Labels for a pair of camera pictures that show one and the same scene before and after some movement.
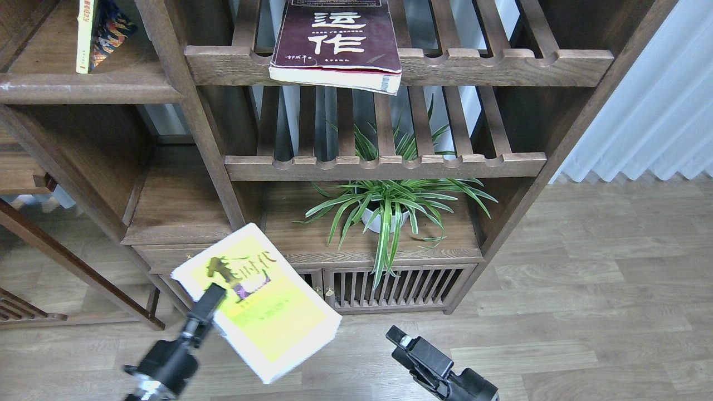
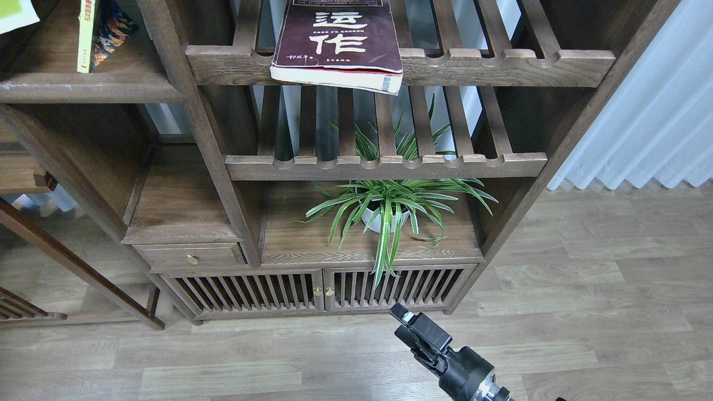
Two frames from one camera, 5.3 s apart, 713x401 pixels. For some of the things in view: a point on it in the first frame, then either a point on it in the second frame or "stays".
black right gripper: (432, 367) → (466, 371)
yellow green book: (271, 316) → (15, 14)
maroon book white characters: (343, 44) stays
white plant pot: (375, 225) stays
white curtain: (662, 121) stays
